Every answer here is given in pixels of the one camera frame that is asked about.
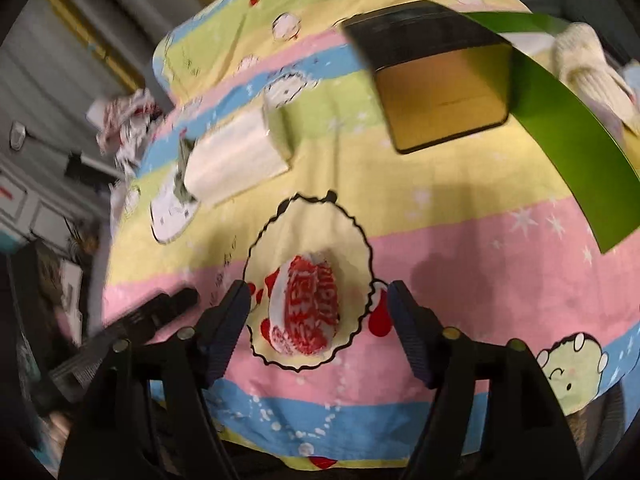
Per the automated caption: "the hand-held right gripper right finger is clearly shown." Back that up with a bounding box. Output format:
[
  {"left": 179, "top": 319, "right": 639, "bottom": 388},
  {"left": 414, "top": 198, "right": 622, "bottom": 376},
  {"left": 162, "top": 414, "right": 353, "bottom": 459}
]
[{"left": 387, "top": 280, "right": 586, "bottom": 480}]

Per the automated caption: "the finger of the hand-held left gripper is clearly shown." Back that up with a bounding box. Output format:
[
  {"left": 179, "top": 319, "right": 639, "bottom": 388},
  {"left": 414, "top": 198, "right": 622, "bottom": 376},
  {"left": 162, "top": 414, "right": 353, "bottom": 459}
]
[{"left": 126, "top": 287, "right": 199, "bottom": 339}]

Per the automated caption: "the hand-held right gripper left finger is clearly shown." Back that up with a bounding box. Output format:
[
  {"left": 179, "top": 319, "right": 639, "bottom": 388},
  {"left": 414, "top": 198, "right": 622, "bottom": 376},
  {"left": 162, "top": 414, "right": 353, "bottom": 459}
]
[{"left": 57, "top": 280, "right": 252, "bottom": 480}]

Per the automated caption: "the red white sock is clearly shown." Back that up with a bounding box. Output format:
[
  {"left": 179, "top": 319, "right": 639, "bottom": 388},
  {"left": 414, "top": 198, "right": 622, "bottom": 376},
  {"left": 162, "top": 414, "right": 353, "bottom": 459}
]
[{"left": 260, "top": 255, "right": 342, "bottom": 357}]

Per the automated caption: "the black cardboard box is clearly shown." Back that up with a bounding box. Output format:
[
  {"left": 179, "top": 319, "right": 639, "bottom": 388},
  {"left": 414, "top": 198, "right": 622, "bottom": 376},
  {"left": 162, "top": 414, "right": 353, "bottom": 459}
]
[{"left": 342, "top": 0, "right": 513, "bottom": 156}]

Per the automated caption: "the green box lid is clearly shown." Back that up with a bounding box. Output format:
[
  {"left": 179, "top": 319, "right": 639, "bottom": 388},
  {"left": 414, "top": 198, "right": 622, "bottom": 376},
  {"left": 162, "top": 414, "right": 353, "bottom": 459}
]
[{"left": 462, "top": 10, "right": 640, "bottom": 255}]

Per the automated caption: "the cream fluffy towel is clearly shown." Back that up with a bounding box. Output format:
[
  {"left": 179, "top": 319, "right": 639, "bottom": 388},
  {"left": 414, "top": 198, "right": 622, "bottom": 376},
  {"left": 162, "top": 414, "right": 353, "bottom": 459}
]
[{"left": 552, "top": 22, "right": 640, "bottom": 136}]

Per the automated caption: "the colourful cartoon printed blanket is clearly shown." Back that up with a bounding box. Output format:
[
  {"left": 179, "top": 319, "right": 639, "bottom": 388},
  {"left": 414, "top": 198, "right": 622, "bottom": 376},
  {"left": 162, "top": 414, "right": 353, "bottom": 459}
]
[{"left": 102, "top": 0, "right": 640, "bottom": 471}]

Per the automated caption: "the grey-green cloth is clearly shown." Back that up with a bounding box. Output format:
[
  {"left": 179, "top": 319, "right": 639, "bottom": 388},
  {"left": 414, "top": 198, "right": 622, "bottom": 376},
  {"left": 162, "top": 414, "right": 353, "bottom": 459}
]
[{"left": 172, "top": 135, "right": 201, "bottom": 201}]

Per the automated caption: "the white cabinet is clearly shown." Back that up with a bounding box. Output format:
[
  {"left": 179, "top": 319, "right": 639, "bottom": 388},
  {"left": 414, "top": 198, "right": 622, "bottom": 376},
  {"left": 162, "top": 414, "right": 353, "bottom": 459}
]
[{"left": 0, "top": 160, "right": 96, "bottom": 256}]

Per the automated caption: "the white plastic package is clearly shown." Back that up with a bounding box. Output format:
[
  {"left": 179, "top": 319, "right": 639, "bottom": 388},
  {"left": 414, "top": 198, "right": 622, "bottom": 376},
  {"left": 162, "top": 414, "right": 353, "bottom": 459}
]
[{"left": 182, "top": 107, "right": 293, "bottom": 196}]

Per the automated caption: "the upright vacuum cleaner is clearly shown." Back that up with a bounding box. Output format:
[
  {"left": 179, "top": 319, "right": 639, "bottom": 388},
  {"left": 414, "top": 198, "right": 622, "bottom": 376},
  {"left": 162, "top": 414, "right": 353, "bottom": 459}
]
[{"left": 9, "top": 120, "right": 126, "bottom": 183}]

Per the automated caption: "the pile of clothes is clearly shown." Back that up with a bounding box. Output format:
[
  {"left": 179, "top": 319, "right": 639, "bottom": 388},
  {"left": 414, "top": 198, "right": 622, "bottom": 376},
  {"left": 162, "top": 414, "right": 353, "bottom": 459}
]
[{"left": 87, "top": 89, "right": 168, "bottom": 181}]

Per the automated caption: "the grey curtain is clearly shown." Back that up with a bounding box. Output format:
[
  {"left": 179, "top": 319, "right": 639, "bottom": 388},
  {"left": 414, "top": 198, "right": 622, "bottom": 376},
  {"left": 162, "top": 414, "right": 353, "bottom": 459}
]
[{"left": 0, "top": 0, "right": 201, "bottom": 161}]

